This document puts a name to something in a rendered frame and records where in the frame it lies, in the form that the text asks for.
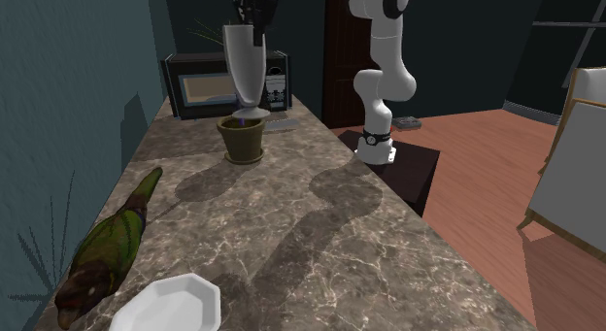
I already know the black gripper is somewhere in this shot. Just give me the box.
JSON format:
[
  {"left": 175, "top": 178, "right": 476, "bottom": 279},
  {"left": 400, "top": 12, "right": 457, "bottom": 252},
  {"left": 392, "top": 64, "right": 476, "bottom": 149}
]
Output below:
[{"left": 233, "top": 0, "right": 280, "bottom": 48}]

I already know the tall white vase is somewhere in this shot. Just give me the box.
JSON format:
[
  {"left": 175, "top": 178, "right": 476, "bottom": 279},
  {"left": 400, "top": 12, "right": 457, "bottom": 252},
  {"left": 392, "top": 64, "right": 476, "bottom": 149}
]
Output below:
[{"left": 221, "top": 23, "right": 272, "bottom": 121}]

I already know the green leafy plant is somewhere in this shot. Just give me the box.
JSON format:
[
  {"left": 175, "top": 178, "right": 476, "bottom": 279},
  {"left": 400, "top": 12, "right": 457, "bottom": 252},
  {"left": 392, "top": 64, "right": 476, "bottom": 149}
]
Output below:
[{"left": 186, "top": 17, "right": 226, "bottom": 48}]

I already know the black microwave oven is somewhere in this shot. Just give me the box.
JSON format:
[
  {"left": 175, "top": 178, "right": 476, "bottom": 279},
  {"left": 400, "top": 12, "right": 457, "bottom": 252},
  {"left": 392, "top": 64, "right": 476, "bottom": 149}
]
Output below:
[{"left": 160, "top": 50, "right": 292, "bottom": 121}]

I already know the dark brown door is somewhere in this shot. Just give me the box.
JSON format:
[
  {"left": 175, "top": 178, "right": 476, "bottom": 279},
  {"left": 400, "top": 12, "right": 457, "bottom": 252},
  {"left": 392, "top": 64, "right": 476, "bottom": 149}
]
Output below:
[{"left": 320, "top": 0, "right": 382, "bottom": 130}]

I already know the olive green flower pot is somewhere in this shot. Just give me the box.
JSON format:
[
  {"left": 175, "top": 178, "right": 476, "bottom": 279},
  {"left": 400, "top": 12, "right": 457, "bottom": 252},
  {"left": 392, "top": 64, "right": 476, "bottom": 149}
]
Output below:
[{"left": 216, "top": 115, "right": 267, "bottom": 166}]

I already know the grey flat box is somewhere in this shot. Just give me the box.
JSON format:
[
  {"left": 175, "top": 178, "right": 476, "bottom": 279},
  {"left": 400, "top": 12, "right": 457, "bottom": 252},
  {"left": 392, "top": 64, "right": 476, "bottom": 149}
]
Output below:
[{"left": 390, "top": 116, "right": 423, "bottom": 131}]

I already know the dark robot stand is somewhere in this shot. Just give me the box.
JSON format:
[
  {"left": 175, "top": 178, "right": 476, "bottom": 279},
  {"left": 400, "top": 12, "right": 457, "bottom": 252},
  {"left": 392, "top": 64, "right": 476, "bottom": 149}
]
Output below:
[{"left": 337, "top": 129, "right": 442, "bottom": 218}]

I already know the green parrot figure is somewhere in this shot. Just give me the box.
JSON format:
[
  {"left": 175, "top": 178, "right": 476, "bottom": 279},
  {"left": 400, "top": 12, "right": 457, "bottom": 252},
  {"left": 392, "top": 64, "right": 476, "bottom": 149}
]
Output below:
[{"left": 53, "top": 166, "right": 164, "bottom": 331}]

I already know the white octagonal plate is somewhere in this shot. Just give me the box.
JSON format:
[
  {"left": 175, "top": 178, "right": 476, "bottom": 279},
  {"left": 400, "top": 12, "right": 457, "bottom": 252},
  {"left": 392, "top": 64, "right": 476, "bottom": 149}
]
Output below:
[{"left": 108, "top": 272, "right": 222, "bottom": 331}]

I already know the white chair with wooden frame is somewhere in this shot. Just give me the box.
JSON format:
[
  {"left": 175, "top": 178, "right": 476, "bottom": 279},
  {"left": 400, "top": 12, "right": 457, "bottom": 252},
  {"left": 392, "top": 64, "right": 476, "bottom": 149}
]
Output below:
[{"left": 517, "top": 66, "right": 606, "bottom": 265}]

